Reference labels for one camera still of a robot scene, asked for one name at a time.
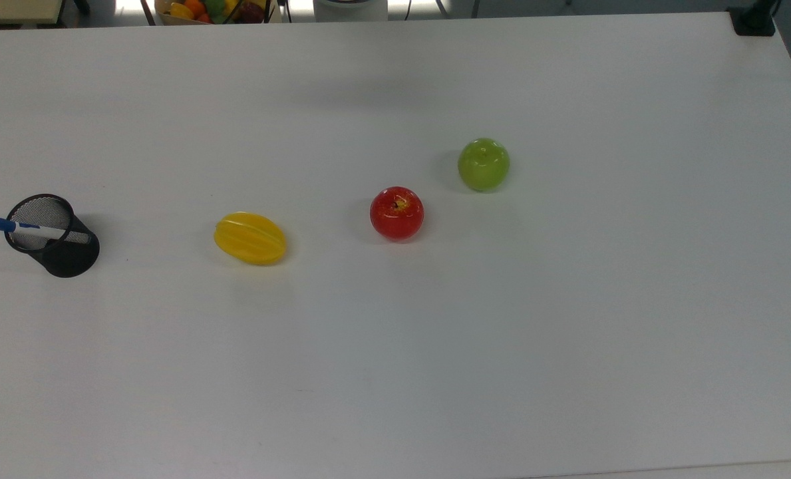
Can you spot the black mesh pen cup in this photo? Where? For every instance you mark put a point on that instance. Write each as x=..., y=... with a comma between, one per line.
x=70, y=263

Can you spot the basket of toy fruits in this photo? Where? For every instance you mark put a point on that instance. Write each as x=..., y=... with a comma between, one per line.
x=199, y=10

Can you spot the green toy apple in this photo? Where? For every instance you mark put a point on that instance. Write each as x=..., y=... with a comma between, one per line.
x=483, y=166

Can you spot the red toy apple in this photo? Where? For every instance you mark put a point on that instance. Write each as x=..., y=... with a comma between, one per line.
x=396, y=216

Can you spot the yellow toy starfruit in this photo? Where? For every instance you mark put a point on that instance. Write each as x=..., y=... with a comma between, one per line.
x=250, y=238

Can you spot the black clamp mount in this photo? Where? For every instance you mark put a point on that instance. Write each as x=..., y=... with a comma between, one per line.
x=753, y=23

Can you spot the beige wooden desk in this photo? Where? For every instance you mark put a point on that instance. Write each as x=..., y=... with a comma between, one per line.
x=9, y=10

